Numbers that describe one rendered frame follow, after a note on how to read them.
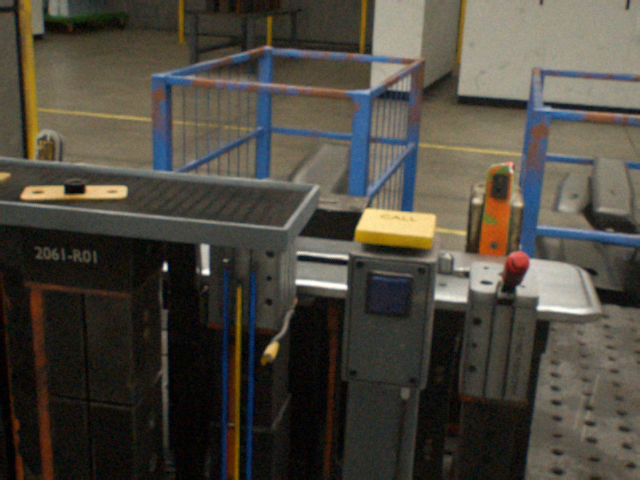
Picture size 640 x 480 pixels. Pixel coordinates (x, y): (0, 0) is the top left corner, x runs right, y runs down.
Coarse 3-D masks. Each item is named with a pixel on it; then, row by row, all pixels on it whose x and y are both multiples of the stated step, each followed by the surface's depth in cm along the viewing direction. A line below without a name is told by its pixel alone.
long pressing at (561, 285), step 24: (312, 240) 113; (336, 240) 114; (312, 264) 104; (456, 264) 106; (552, 264) 108; (312, 288) 97; (336, 288) 97; (456, 288) 98; (552, 288) 100; (576, 288) 100; (552, 312) 93; (576, 312) 93; (600, 312) 95
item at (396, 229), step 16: (368, 224) 67; (384, 224) 67; (400, 224) 67; (416, 224) 67; (432, 224) 68; (368, 240) 66; (384, 240) 66; (400, 240) 65; (416, 240) 65; (432, 240) 66
